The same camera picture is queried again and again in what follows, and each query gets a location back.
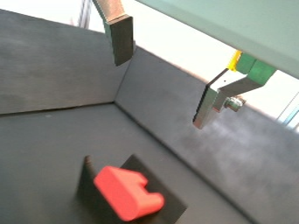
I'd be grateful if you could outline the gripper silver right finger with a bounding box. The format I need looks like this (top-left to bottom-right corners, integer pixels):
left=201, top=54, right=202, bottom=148
left=192, top=50, right=276, bottom=129

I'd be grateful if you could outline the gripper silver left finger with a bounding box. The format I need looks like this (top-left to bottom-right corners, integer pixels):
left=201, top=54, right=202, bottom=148
left=92, top=0, right=133, bottom=66

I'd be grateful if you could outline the red square-circle object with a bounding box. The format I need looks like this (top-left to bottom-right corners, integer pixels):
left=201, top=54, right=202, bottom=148
left=93, top=166, right=164, bottom=221

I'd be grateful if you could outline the black curved stand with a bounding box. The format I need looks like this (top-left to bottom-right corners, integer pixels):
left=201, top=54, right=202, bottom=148
left=76, top=155, right=186, bottom=224

